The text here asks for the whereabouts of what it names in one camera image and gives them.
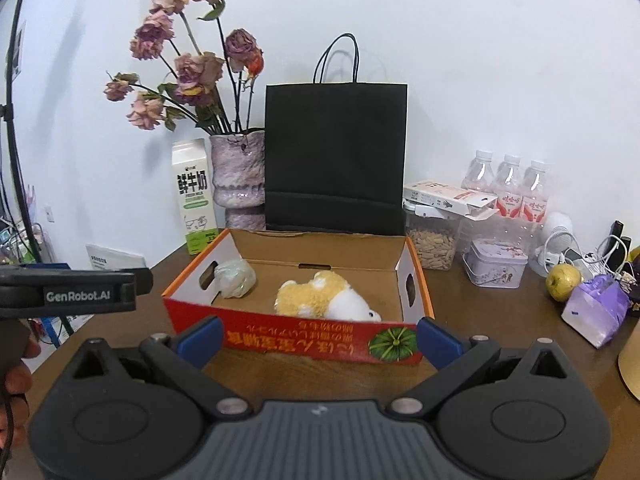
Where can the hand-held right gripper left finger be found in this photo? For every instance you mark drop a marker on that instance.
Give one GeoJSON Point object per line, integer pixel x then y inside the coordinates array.
{"type": "Point", "coordinates": [202, 340]}

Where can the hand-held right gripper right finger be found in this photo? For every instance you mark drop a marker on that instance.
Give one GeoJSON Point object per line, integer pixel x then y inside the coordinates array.
{"type": "Point", "coordinates": [437, 342]}

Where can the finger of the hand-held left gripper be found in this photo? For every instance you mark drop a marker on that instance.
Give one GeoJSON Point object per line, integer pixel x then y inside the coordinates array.
{"type": "Point", "coordinates": [100, 278]}

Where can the red cardboard box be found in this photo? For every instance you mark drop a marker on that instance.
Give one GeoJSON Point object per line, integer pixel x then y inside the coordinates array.
{"type": "Point", "coordinates": [300, 342]}

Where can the person's left hand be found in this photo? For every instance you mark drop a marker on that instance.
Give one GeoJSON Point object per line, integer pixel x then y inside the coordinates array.
{"type": "Point", "coordinates": [15, 385]}

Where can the pale green wrapped ball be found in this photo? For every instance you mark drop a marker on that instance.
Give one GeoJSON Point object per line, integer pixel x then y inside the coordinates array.
{"type": "Point", "coordinates": [235, 280]}

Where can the clear jar of seeds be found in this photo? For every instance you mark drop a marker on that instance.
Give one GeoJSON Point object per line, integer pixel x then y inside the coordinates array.
{"type": "Point", "coordinates": [432, 250]}

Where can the floral tin box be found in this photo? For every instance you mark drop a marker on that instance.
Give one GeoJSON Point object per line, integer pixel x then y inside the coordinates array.
{"type": "Point", "coordinates": [495, 262]}

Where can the yellow white plush toy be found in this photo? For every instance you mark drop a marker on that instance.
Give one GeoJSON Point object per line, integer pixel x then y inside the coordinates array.
{"type": "Point", "coordinates": [305, 297]}

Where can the white green milk carton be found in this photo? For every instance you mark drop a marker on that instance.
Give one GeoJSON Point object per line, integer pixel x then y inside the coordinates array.
{"type": "Point", "coordinates": [195, 195]}

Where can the yellow green apple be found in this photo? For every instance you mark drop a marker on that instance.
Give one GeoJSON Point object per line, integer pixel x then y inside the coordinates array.
{"type": "Point", "coordinates": [563, 282]}

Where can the white red flat carton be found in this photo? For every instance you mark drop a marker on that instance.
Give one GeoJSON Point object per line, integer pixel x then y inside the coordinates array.
{"type": "Point", "coordinates": [440, 194]}

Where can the small white desk fan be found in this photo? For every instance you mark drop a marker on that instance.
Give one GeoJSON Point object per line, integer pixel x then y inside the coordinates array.
{"type": "Point", "coordinates": [555, 247]}

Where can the purple white paper bag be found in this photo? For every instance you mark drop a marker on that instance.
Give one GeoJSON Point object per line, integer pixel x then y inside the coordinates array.
{"type": "Point", "coordinates": [595, 310]}

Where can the clear water bottle red label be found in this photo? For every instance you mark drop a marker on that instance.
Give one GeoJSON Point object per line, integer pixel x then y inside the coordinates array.
{"type": "Point", "coordinates": [507, 185]}
{"type": "Point", "coordinates": [535, 190]}
{"type": "Point", "coordinates": [480, 175]}

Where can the black light stand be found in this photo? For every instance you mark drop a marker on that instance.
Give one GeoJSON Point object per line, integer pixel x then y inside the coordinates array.
{"type": "Point", "coordinates": [7, 110]}

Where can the black power adapter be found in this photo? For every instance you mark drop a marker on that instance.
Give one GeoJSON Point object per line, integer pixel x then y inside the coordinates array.
{"type": "Point", "coordinates": [618, 230]}

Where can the colourful snack packet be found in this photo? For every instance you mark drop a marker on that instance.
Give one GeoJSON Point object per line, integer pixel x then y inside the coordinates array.
{"type": "Point", "coordinates": [635, 257]}

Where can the black paper bag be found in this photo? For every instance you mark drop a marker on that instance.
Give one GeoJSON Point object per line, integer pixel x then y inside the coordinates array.
{"type": "Point", "coordinates": [335, 150]}

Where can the dried rose bouquet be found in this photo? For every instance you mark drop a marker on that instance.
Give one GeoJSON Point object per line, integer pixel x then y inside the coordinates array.
{"type": "Point", "coordinates": [195, 70]}

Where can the white wall socket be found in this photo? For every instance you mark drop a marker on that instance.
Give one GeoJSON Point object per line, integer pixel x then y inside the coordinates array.
{"type": "Point", "coordinates": [50, 214]}

